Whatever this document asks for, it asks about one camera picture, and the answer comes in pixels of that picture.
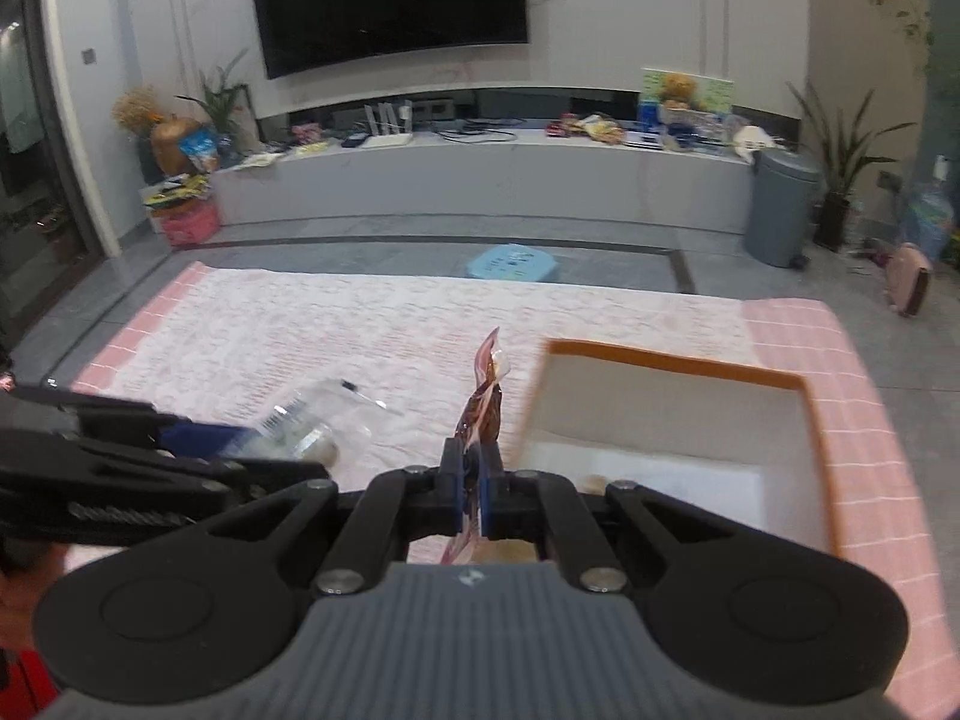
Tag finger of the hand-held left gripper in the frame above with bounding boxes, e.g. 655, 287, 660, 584
0, 436, 332, 502
0, 382, 254, 460

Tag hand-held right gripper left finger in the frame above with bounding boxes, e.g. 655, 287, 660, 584
187, 436, 472, 601

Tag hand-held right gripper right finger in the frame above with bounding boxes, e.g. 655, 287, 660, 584
474, 439, 758, 597

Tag red cartoon snack packet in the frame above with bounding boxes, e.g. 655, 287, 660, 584
439, 326, 512, 567

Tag clear packet with beige snack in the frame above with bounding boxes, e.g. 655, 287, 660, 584
255, 379, 406, 466

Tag orange cardboard box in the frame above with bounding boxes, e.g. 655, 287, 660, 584
517, 337, 841, 563

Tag person's left forearm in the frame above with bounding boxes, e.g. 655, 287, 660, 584
0, 540, 72, 650

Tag person's red clothing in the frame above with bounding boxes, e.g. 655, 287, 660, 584
0, 645, 61, 720

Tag pink crate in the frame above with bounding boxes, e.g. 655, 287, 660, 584
161, 202, 222, 248

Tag blue plastic stool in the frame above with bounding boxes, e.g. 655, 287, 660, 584
466, 242, 560, 284

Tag blue snack bag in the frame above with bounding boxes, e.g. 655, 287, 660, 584
180, 129, 222, 173

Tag gold gourd vase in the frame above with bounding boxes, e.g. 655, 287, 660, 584
150, 116, 203, 175

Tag grey television console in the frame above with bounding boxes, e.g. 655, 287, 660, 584
212, 127, 755, 235

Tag thin-leaf potted plant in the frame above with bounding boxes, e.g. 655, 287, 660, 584
176, 49, 252, 166

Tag dried flower bunch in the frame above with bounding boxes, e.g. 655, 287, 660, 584
112, 86, 162, 137

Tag glass sliding door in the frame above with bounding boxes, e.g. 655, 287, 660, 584
0, 0, 98, 338

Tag white router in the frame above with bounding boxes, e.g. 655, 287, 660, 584
364, 99, 413, 147

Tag pink checked cloth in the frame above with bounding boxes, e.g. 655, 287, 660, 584
71, 261, 946, 713

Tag pile of snack bags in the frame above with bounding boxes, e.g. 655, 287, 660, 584
547, 112, 627, 145

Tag grey trash can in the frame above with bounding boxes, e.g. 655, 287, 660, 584
744, 148, 822, 269

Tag white round object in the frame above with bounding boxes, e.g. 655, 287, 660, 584
731, 124, 773, 166

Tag pink heater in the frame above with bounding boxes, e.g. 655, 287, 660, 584
885, 242, 933, 318

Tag black flat television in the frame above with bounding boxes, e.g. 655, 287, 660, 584
247, 0, 530, 81

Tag long-leaf potted plant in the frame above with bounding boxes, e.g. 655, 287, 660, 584
787, 79, 916, 252

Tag blue water jug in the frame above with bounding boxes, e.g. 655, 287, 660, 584
900, 187, 955, 260

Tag black cables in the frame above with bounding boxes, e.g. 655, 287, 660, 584
439, 118, 526, 143

